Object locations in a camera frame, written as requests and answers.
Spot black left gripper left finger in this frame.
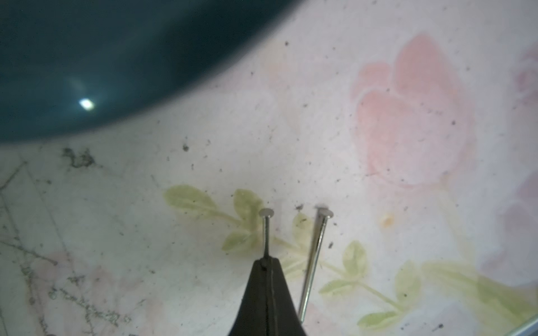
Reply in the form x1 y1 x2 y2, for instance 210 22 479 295
229 258 268 336

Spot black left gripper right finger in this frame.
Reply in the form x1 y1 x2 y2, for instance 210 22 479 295
267 257 306 336

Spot steel nail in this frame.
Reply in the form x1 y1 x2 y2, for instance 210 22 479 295
298 207 334 324
259 208 274 258

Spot teal plastic storage box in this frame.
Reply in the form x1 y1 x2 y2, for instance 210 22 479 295
1 1 297 143

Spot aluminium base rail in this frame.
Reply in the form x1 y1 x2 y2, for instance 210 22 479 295
506 315 538 336

